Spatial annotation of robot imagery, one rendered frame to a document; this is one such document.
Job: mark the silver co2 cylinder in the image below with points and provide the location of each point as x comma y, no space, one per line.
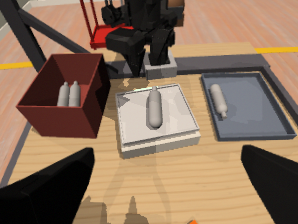
219,100

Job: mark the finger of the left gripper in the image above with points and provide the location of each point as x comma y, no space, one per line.
159,39
135,61

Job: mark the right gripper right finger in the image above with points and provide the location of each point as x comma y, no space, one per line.
275,179

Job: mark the grey gas cylinder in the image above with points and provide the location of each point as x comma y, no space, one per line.
155,108
63,99
74,96

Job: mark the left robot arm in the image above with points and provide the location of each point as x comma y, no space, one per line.
122,14

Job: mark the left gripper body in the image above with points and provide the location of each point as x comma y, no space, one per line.
145,17

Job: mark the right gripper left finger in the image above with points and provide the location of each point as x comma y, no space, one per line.
52,195

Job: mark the red open-top box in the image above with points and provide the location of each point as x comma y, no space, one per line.
39,103

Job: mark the grey digital scale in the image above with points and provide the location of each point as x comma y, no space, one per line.
139,137

